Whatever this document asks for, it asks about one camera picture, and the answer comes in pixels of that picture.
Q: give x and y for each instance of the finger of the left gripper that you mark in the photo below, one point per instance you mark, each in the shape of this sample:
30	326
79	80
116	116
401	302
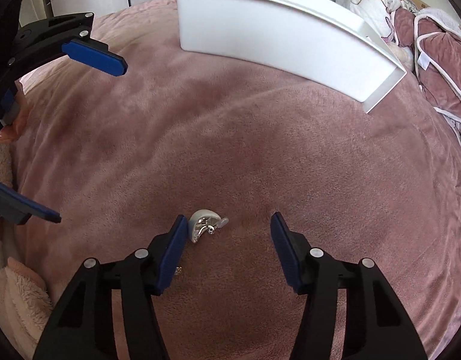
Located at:
17	209
43	41

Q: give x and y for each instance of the mauve folded quilt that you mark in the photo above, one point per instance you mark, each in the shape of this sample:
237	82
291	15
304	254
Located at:
435	40

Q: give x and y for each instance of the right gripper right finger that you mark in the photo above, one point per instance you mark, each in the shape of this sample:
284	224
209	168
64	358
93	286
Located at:
377	324

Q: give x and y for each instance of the pink fluffy left sleeve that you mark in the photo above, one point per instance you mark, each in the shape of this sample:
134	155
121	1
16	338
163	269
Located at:
25	306

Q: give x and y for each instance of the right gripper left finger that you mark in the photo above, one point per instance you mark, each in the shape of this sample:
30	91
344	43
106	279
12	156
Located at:
81	324

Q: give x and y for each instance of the white plastic storage bin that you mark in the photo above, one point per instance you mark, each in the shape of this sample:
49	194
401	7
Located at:
315	39

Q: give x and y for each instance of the person's left hand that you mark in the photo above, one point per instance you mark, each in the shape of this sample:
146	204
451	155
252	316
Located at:
13	132

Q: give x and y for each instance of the white pearl crescent earring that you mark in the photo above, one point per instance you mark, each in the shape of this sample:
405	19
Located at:
203	221

